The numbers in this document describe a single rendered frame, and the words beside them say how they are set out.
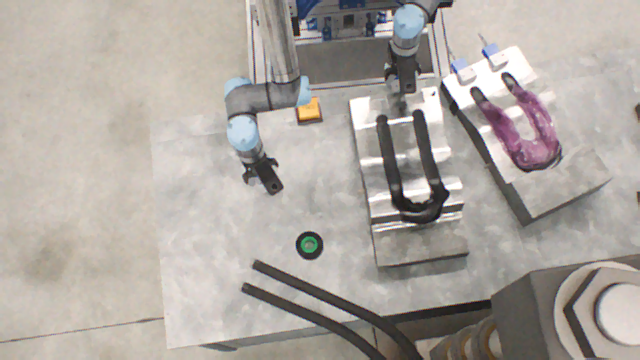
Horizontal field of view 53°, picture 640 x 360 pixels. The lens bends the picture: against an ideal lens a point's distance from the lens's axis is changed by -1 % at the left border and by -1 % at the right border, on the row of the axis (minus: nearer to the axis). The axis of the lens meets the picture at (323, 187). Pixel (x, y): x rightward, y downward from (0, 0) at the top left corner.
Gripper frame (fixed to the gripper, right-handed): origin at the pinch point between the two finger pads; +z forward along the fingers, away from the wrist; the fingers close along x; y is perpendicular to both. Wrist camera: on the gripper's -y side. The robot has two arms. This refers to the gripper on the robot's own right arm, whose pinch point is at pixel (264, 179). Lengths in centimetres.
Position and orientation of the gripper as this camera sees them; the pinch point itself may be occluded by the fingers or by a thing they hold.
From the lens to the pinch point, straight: 192.8
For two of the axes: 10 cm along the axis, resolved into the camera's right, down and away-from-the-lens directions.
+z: 0.5, 2.8, 9.6
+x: -8.7, 4.9, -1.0
